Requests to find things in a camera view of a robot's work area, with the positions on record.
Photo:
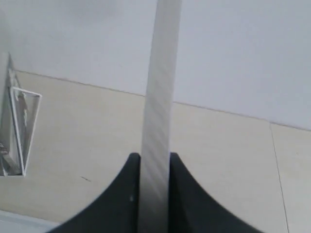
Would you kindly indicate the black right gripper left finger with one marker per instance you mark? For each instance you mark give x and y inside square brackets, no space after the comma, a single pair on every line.
[115,210]

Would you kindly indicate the white plastic tray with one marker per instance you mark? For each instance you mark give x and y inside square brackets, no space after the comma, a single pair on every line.
[15,223]

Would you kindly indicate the black grey book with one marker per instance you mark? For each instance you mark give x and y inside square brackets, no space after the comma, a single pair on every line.
[13,109]

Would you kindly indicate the blue book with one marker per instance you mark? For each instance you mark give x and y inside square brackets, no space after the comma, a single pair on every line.
[155,146]

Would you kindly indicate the white wire book rack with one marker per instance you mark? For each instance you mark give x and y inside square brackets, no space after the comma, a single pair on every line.
[33,100]

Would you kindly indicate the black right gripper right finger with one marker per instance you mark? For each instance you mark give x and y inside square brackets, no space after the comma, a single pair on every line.
[193,210]

